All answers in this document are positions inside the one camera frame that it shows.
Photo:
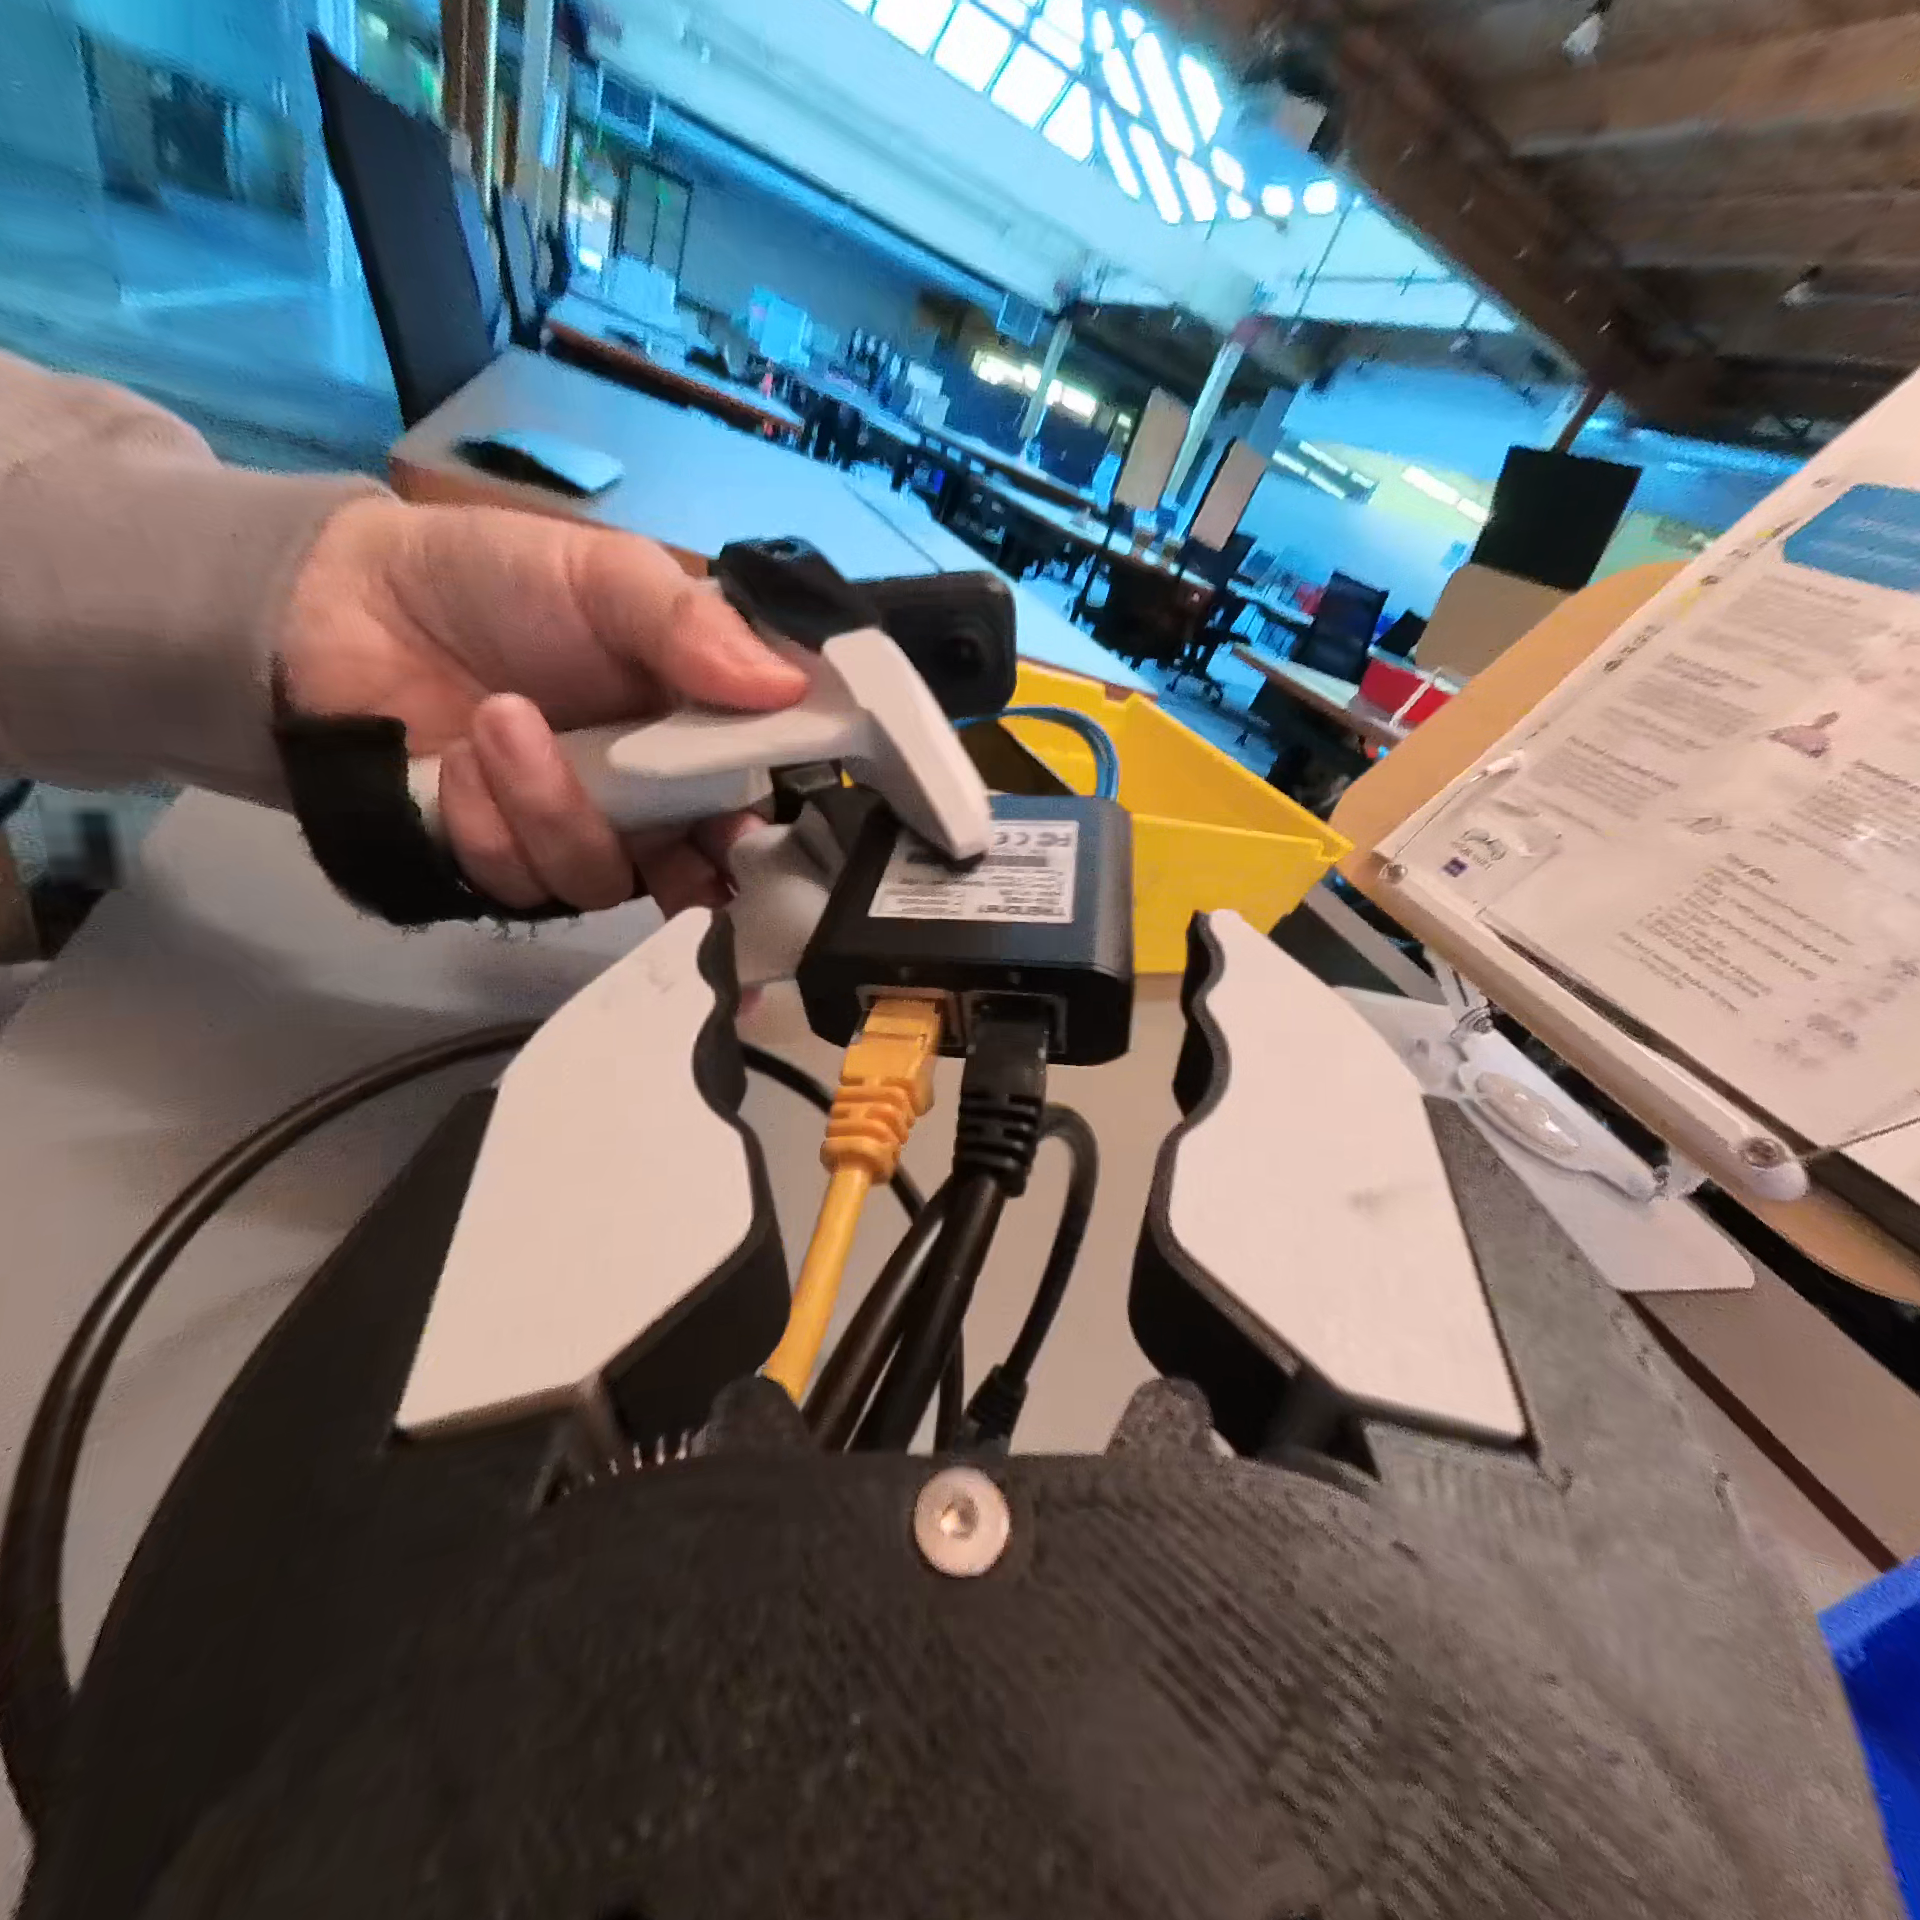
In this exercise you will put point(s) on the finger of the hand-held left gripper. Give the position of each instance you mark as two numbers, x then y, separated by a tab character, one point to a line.
779	901
914	750

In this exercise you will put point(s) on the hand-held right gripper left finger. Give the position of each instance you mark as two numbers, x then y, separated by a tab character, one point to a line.
600	1170

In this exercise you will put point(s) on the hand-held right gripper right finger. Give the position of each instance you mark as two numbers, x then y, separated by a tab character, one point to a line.
1335	1200

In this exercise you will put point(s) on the black network adapter box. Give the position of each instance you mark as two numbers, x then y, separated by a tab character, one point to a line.
1049	944

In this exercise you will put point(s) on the white desk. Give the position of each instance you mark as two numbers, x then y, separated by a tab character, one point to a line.
224	974

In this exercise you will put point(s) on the person's left hand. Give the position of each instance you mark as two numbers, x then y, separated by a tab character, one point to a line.
481	629

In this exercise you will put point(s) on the clear plastic blister pack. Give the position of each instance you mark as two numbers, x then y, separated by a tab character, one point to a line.
1589	1200

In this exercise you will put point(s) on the grey adjacent table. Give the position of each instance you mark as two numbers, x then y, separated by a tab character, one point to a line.
704	465

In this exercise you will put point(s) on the yellow plastic bin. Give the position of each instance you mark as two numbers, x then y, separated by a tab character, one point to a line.
1215	840

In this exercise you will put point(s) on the flat grey pouch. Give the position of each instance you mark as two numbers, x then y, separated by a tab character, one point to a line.
539	462

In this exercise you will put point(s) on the instruction sheet on stand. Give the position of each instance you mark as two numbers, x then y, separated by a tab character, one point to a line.
1695	868

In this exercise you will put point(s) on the tan wooden board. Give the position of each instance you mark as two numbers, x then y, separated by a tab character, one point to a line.
1517	645

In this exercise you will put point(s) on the large black monitor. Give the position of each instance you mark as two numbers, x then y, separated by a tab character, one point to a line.
406	241

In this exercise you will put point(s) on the blue plastic bin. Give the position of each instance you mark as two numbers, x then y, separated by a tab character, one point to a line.
1874	1740

